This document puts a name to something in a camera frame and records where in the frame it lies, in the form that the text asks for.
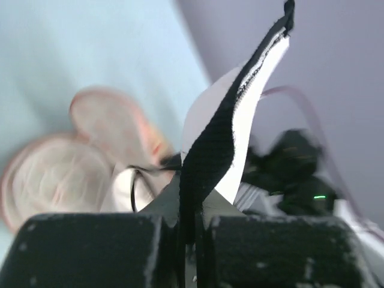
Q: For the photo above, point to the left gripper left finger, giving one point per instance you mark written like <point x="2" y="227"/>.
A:
<point x="98" y="250"/>

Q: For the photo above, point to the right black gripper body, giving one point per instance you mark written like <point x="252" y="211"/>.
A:
<point x="288" y="170"/>

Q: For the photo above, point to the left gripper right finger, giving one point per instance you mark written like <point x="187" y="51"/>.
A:
<point x="278" y="251"/>

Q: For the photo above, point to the floral mesh laundry bag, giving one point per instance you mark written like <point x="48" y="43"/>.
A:
<point x="90" y="169"/>

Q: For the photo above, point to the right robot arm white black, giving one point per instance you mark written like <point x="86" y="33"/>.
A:
<point x="255" y="200"/>

